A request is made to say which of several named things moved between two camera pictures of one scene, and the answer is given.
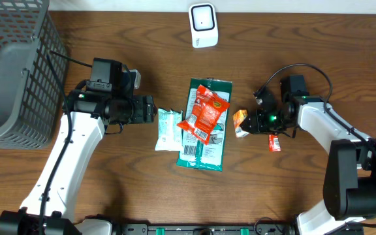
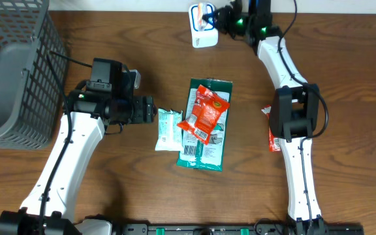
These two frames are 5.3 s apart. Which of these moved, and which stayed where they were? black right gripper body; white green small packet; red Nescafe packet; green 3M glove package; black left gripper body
Moved: black right gripper body
Stayed: red Nescafe packet; white green small packet; green 3M glove package; black left gripper body
